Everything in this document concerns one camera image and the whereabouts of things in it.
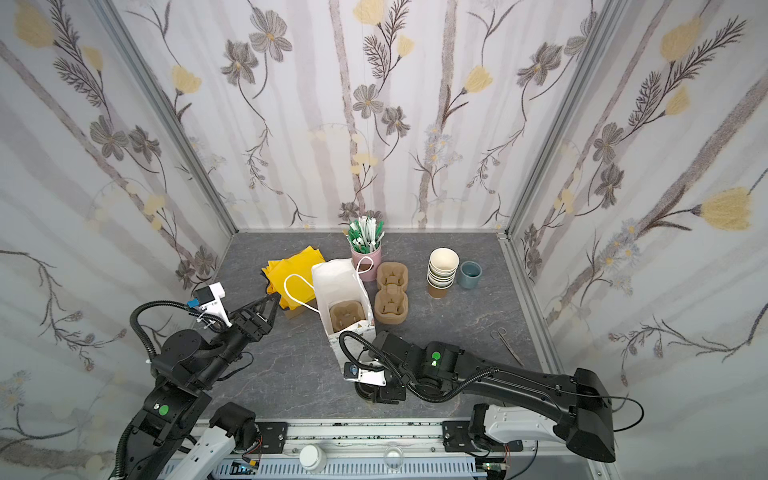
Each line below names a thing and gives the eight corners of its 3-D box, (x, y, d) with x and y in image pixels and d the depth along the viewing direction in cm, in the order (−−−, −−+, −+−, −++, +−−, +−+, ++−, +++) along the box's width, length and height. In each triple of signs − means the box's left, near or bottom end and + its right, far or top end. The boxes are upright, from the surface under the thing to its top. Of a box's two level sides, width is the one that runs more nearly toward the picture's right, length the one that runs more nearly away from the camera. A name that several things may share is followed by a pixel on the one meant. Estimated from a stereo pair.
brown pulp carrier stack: (374, 328, 96) (374, 317, 90) (376, 274, 110) (376, 261, 104) (408, 329, 96) (410, 317, 90) (406, 274, 110) (407, 261, 104)
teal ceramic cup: (456, 288, 105) (460, 277, 100) (454, 271, 110) (457, 260, 105) (479, 288, 105) (484, 277, 100) (475, 271, 110) (480, 260, 105)
